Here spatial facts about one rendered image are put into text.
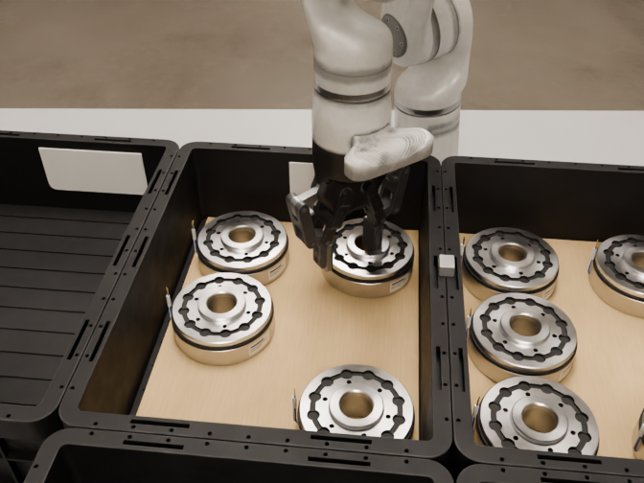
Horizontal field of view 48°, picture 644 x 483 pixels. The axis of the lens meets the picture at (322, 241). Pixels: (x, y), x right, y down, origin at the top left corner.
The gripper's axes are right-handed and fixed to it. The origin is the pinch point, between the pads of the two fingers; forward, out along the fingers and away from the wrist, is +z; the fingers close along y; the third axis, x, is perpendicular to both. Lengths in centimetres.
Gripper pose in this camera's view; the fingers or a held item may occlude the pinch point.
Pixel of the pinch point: (348, 246)
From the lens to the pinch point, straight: 77.5
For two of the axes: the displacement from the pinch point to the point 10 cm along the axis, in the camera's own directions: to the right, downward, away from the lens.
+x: 5.4, 5.4, -6.5
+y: -8.4, 3.5, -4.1
